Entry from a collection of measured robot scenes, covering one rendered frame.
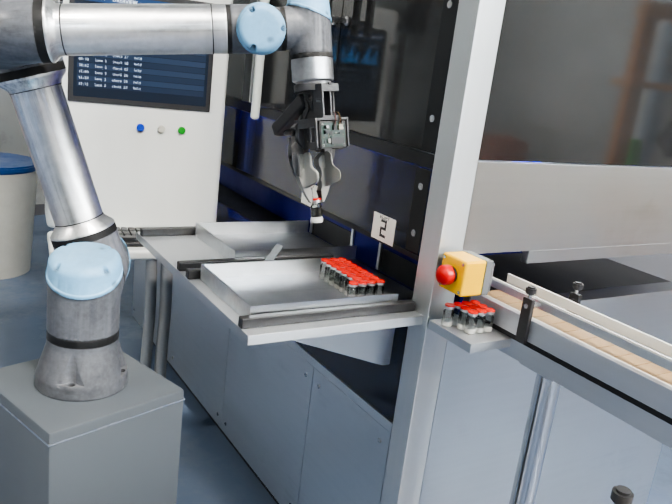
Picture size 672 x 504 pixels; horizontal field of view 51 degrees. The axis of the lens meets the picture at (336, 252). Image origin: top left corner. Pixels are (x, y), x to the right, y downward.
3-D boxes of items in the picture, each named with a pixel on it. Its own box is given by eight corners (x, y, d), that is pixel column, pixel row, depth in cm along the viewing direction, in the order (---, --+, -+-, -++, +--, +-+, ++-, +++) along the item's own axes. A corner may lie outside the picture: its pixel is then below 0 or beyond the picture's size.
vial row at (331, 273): (325, 276, 165) (327, 257, 164) (366, 303, 151) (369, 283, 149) (316, 277, 164) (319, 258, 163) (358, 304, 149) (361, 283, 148)
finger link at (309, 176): (312, 204, 125) (312, 151, 124) (294, 203, 130) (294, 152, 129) (326, 203, 127) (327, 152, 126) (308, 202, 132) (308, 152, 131)
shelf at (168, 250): (298, 234, 209) (298, 227, 209) (450, 321, 153) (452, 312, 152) (136, 239, 184) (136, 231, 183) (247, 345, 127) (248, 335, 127)
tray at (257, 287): (334, 271, 171) (335, 257, 170) (396, 309, 150) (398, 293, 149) (200, 279, 153) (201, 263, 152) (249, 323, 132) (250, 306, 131)
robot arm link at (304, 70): (282, 61, 127) (320, 62, 132) (284, 87, 128) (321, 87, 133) (305, 56, 121) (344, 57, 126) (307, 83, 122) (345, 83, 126)
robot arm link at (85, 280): (38, 340, 113) (38, 259, 109) (54, 310, 125) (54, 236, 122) (116, 343, 115) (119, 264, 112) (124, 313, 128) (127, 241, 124)
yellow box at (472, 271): (464, 283, 147) (470, 250, 145) (488, 295, 141) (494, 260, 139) (435, 285, 143) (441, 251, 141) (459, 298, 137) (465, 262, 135)
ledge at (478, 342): (477, 322, 154) (479, 313, 154) (521, 345, 144) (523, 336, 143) (427, 328, 147) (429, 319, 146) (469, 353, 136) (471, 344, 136)
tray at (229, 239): (307, 232, 205) (308, 220, 204) (355, 258, 184) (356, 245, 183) (194, 235, 187) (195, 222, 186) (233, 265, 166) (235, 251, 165)
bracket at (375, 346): (382, 359, 161) (390, 305, 158) (389, 364, 159) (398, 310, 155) (245, 379, 143) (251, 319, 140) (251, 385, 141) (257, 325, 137)
